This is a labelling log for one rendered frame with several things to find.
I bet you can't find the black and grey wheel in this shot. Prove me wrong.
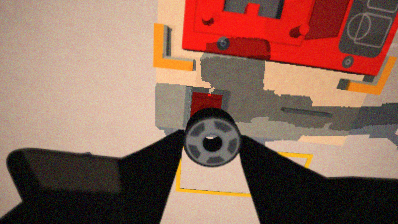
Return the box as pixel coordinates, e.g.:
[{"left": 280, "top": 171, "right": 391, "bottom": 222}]
[{"left": 183, "top": 108, "right": 242, "bottom": 168}]

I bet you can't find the yellow rectangular outline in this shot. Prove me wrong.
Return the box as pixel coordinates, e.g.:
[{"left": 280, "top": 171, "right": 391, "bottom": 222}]
[{"left": 176, "top": 151, "right": 313, "bottom": 197}]

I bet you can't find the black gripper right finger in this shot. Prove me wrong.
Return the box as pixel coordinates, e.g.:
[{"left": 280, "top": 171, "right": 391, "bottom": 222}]
[{"left": 239, "top": 135, "right": 398, "bottom": 224}]

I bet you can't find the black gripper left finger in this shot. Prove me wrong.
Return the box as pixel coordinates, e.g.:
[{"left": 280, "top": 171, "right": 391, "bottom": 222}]
[{"left": 6, "top": 129, "right": 185, "bottom": 224}]

